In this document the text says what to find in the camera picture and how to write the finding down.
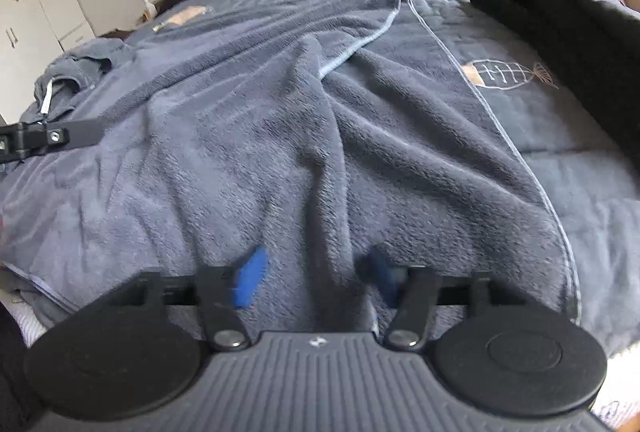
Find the white drawer unit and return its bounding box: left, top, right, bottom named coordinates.
left=57, top=23, right=96, bottom=52

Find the white wardrobe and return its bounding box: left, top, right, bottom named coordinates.
left=0, top=0, right=96, bottom=123

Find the blue-grey printed quilt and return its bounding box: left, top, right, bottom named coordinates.
left=0, top=0, right=640, bottom=363

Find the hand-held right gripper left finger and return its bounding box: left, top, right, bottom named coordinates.
left=102, top=245, right=268, bottom=354

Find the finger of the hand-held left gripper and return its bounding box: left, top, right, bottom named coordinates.
left=0, top=119, right=105, bottom=164

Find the stack of dark towels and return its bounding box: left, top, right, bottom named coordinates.
left=469, top=0, right=640, bottom=139

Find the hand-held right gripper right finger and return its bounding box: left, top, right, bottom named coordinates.
left=366, top=246, right=528, bottom=354

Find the crumpled grey towel white tag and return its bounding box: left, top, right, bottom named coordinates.
left=20, top=40, right=137, bottom=124

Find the grey fleece towel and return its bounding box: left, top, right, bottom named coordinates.
left=0, top=0, right=583, bottom=329

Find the person's black clothing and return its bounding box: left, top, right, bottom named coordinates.
left=0, top=302, right=42, bottom=432

